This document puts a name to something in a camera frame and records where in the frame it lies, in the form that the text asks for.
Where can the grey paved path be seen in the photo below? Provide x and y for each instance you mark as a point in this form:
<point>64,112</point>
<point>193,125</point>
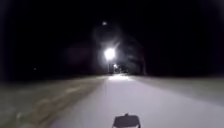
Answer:
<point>133,100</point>

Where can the grass verge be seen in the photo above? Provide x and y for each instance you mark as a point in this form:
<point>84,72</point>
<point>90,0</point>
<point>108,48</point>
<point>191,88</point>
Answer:
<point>40,100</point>
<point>193,88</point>

